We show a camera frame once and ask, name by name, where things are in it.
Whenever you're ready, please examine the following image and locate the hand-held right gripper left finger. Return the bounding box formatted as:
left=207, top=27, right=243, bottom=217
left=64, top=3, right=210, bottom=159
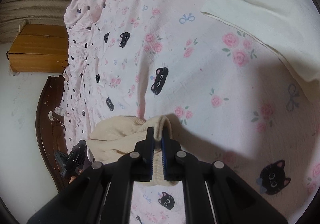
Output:
left=26, top=128, right=154, bottom=224

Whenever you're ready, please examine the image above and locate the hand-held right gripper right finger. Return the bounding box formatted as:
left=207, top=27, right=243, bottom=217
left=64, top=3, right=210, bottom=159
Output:
left=161, top=135, right=288, bottom=224

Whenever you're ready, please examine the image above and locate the beige knit garment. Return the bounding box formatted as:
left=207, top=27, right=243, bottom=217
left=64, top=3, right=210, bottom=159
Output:
left=89, top=115, right=180, bottom=187

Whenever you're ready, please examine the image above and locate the person's left hand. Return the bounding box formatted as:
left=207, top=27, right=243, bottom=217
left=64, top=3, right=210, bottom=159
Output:
left=68, top=168, right=84, bottom=185

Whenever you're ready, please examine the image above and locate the dark wooden headboard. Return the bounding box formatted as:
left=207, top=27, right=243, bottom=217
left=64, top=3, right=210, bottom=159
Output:
left=35, top=75, right=73, bottom=193

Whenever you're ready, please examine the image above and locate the pink cat print bed cover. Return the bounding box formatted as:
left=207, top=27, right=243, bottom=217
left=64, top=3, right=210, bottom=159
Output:
left=59, top=0, right=320, bottom=224

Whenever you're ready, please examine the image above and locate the wooden wardrobe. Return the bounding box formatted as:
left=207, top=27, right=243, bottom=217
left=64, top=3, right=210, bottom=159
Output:
left=6, top=24, right=70, bottom=74

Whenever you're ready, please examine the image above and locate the beige curtain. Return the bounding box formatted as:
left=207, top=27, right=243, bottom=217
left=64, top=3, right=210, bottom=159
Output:
left=0, top=0, right=87, bottom=44

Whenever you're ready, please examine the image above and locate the white garment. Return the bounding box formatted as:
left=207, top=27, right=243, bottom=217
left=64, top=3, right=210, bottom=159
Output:
left=200, top=0, right=320, bottom=104

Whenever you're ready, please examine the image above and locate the black cable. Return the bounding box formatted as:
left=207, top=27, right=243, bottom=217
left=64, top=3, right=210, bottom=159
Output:
left=61, top=60, right=70, bottom=82

